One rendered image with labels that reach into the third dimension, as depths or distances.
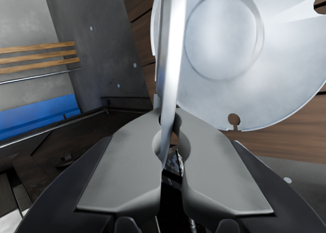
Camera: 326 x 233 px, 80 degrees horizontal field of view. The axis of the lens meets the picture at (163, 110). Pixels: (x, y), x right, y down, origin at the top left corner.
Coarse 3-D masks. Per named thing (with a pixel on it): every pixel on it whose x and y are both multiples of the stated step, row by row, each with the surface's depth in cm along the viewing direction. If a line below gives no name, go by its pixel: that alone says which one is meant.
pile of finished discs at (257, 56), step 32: (192, 0) 30; (224, 0) 26; (256, 0) 24; (288, 0) 22; (192, 32) 31; (224, 32) 28; (256, 32) 25; (288, 32) 23; (320, 32) 21; (192, 64) 33; (224, 64) 29; (256, 64) 27; (288, 64) 24; (320, 64) 22; (192, 96) 36; (224, 96) 32; (256, 96) 28; (288, 96) 25; (224, 128) 33; (256, 128) 29
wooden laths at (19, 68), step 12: (0, 48) 122; (12, 48) 126; (24, 48) 129; (36, 48) 133; (48, 48) 138; (0, 60) 124; (12, 60) 127; (24, 60) 131; (60, 60) 142; (72, 60) 147; (0, 72) 123; (60, 72) 143; (0, 84) 124
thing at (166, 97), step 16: (160, 0) 33; (176, 0) 9; (160, 16) 24; (176, 16) 9; (160, 32) 20; (176, 32) 9; (160, 48) 18; (176, 48) 9; (160, 64) 18; (176, 64) 10; (160, 80) 19; (176, 80) 10; (160, 96) 22; (176, 96) 10; (160, 160) 14
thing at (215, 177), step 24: (192, 120) 11; (192, 144) 9; (216, 144) 9; (192, 168) 8; (216, 168) 8; (240, 168) 8; (192, 192) 7; (216, 192) 7; (240, 192) 7; (192, 216) 8; (216, 216) 7; (240, 216) 6
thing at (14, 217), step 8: (0, 176) 66; (0, 184) 61; (8, 184) 60; (0, 192) 56; (8, 192) 55; (0, 200) 52; (8, 200) 51; (0, 208) 48; (8, 208) 48; (16, 208) 47; (0, 216) 45; (8, 216) 46; (16, 216) 47; (0, 224) 45; (8, 224) 46; (16, 224) 47; (0, 232) 45; (8, 232) 46
